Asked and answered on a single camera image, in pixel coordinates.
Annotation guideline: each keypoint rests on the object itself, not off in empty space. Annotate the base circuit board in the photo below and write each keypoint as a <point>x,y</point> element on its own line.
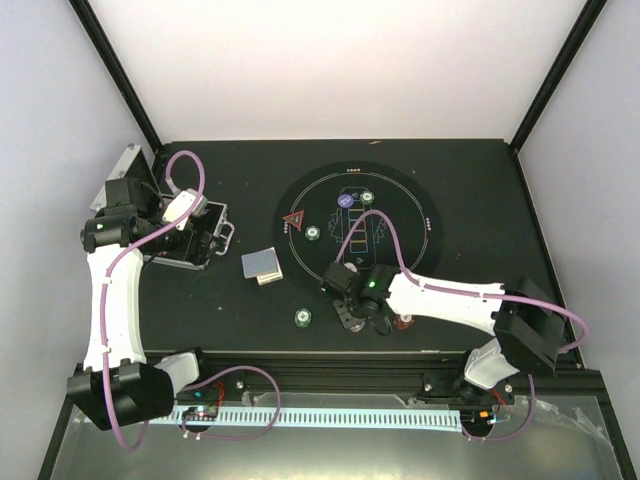
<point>481,417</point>
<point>200,413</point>

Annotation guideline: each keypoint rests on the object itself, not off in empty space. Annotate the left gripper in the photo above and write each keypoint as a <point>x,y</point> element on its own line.
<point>183,252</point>

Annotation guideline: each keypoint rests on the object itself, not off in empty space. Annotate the red triangle marker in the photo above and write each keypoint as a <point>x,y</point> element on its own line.
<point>294,219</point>

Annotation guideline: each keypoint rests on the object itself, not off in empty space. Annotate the right base circuit board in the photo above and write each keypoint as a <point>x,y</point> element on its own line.
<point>481,417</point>

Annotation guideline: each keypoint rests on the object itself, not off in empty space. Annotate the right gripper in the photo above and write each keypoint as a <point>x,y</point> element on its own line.
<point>347,319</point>

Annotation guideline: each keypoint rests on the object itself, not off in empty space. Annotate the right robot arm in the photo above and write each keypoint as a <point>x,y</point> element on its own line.
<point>526,334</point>

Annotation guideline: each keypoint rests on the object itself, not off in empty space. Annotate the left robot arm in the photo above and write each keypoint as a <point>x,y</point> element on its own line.
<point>116,385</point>

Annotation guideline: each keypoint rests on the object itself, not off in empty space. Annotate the left base circuit board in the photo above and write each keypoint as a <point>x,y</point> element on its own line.
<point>200,413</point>

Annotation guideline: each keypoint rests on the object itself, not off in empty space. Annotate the round black poker mat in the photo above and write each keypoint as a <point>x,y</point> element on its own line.
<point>362,232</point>

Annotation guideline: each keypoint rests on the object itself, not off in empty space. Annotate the purple round button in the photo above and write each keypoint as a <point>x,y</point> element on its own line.
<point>345,201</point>

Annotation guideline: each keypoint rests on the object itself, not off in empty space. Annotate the green poker chip stack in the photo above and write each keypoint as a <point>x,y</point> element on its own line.
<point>302,318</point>

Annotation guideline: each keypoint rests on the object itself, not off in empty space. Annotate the blue white poker chip stack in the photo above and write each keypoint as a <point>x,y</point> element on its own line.
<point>356,328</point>

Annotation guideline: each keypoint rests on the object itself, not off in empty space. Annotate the black aluminium rail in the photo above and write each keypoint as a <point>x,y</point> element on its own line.
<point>344,372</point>

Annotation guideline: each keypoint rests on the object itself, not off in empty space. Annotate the white slotted cable duct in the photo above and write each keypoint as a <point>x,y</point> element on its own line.
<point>293,417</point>

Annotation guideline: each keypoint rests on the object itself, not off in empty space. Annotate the red brown poker chip stack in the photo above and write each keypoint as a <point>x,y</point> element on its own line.
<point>403,322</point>

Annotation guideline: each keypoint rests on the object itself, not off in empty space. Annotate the blue playing card deck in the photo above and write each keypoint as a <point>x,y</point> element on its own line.
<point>259,263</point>

